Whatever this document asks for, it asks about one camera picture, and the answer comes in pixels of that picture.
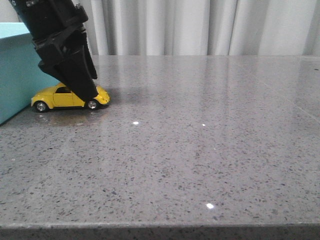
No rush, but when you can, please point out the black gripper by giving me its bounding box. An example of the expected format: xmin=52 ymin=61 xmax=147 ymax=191
xmin=10 ymin=0 xmax=98 ymax=102

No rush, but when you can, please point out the yellow toy beetle car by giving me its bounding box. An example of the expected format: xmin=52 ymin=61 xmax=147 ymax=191
xmin=31 ymin=83 xmax=110 ymax=113

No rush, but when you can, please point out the light blue box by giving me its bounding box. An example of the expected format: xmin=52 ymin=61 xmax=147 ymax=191
xmin=0 ymin=22 xmax=59 ymax=123

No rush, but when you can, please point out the grey pleated curtain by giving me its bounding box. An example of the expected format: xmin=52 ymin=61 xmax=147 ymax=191
xmin=0 ymin=0 xmax=320 ymax=57

